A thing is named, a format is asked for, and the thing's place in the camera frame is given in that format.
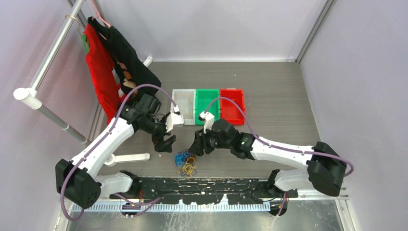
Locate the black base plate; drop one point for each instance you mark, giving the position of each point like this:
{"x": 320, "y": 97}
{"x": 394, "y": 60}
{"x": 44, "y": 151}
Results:
{"x": 204, "y": 191}

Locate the metal clothes rack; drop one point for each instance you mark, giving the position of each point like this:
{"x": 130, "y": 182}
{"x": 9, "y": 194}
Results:
{"x": 47, "y": 99}

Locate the green plastic bin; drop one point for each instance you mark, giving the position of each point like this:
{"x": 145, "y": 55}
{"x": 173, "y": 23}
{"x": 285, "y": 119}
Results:
{"x": 203, "y": 99}

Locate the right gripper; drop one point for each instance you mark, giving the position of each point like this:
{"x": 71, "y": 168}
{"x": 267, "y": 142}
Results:
{"x": 200, "y": 142}

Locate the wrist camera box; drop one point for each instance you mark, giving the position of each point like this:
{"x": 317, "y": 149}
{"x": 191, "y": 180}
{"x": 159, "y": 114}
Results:
{"x": 174, "y": 119}
{"x": 208, "y": 119}

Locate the green hanger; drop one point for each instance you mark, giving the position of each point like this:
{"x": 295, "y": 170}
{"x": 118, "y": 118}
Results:
{"x": 85, "y": 43}

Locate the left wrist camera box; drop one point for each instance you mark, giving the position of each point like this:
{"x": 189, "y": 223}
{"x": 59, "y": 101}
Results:
{"x": 174, "y": 119}

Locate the red shirt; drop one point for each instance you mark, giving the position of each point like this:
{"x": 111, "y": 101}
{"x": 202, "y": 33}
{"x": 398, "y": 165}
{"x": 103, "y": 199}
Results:
{"x": 101, "y": 66}

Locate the black shirt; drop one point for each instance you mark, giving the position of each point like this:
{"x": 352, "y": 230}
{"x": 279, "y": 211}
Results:
{"x": 130, "y": 69}

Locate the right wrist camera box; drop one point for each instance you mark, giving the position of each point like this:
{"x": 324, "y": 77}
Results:
{"x": 208, "y": 119}

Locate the red plastic bin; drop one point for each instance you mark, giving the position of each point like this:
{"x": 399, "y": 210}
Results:
{"x": 229, "y": 111}

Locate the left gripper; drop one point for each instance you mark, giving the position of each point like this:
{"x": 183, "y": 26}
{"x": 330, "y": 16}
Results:
{"x": 162, "y": 145}

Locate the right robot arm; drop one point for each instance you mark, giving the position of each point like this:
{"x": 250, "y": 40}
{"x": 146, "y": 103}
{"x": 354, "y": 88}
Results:
{"x": 318, "y": 167}

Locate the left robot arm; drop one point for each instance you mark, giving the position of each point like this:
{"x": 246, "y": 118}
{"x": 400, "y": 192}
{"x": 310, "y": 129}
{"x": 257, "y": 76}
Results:
{"x": 78, "y": 179}

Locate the white plastic bin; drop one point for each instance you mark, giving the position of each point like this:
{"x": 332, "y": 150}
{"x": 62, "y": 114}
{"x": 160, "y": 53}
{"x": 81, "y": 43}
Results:
{"x": 185, "y": 99}

